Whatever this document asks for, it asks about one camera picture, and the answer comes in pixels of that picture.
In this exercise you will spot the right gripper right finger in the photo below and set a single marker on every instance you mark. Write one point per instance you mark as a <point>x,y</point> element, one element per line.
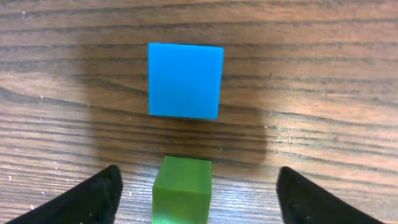
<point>301,202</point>

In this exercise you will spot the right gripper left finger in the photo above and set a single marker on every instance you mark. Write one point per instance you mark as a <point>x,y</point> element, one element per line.
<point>90,199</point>

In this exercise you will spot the green cube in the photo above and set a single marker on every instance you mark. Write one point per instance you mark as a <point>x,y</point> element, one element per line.
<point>182,189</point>

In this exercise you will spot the blue cube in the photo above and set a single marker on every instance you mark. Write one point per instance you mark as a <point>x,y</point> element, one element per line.
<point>185,81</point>

